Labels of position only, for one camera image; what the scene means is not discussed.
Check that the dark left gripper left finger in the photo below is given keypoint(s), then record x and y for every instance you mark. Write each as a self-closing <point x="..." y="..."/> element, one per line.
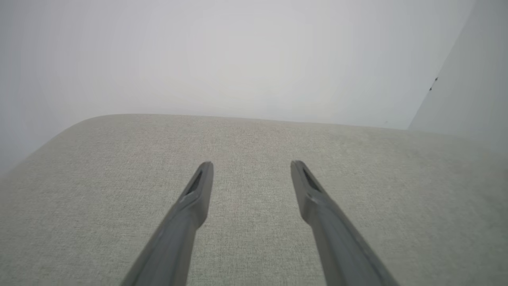
<point x="178" y="238"/>

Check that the grey fabric sofa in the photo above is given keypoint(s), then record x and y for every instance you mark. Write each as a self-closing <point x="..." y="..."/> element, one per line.
<point x="254" y="143"/>

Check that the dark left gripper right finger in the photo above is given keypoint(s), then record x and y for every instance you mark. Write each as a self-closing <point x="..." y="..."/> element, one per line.
<point x="337" y="242"/>

